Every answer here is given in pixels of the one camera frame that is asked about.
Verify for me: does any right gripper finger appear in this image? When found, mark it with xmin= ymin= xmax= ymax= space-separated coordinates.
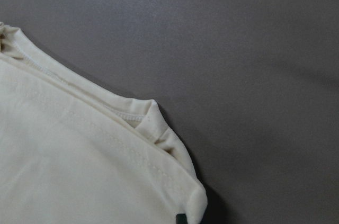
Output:
xmin=176 ymin=213 xmax=186 ymax=224

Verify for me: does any cream long-sleeve printed shirt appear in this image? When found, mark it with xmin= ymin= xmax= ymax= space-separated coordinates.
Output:
xmin=1 ymin=24 xmax=208 ymax=223

